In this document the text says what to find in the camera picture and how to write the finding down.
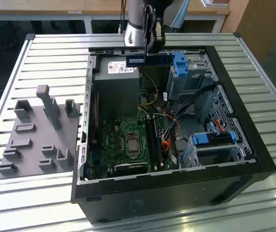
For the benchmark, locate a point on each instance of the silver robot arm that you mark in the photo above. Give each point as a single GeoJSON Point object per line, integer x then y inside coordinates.
{"type": "Point", "coordinates": [133, 24]}

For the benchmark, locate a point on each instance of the black RAM slot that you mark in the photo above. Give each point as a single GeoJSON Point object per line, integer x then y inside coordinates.
{"type": "Point", "coordinates": [149, 142]}

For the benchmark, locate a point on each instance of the black PC case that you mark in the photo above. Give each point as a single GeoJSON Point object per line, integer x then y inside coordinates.
{"type": "Point", "coordinates": [152, 198]}

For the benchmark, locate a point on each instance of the grey parts rack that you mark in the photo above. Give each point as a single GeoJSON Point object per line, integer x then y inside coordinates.
{"type": "Point", "coordinates": [31, 145]}

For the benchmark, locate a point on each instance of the metal drive cage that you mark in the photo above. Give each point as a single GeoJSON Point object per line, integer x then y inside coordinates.
{"type": "Point", "coordinates": [193, 79]}

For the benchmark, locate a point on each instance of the grey power supply unit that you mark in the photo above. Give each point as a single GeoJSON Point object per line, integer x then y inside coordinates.
{"type": "Point", "coordinates": [116, 91]}

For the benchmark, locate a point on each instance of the green motherboard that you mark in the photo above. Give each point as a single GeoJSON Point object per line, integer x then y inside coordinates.
{"type": "Point", "coordinates": [108, 145]}

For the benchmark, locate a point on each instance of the blue disk carrier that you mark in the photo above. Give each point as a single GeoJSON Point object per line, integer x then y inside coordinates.
{"type": "Point", "coordinates": [200, 140]}

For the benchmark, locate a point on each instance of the CPU socket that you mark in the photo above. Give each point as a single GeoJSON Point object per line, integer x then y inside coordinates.
{"type": "Point", "coordinates": [125, 154]}

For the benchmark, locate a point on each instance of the wooden desk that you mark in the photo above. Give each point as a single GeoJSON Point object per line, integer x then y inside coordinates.
{"type": "Point", "coordinates": [55, 12]}

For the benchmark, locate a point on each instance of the metal disk bay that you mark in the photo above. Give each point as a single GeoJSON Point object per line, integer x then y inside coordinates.
{"type": "Point", "coordinates": [220, 154]}

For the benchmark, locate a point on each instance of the silver CPU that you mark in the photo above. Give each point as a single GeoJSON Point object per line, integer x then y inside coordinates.
{"type": "Point", "coordinates": [133, 146]}

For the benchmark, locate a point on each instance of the blue RAM stick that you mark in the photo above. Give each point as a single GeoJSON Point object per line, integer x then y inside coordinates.
{"type": "Point", "coordinates": [162, 60]}

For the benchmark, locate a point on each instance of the wooden cabinet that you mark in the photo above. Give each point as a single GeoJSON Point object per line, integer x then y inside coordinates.
{"type": "Point", "coordinates": [261, 26]}

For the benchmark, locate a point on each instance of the dark RAM stick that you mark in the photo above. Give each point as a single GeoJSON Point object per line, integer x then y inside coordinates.
{"type": "Point", "coordinates": [157, 145]}

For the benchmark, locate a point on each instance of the black graphics card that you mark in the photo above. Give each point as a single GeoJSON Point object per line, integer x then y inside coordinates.
{"type": "Point", "coordinates": [130, 168]}

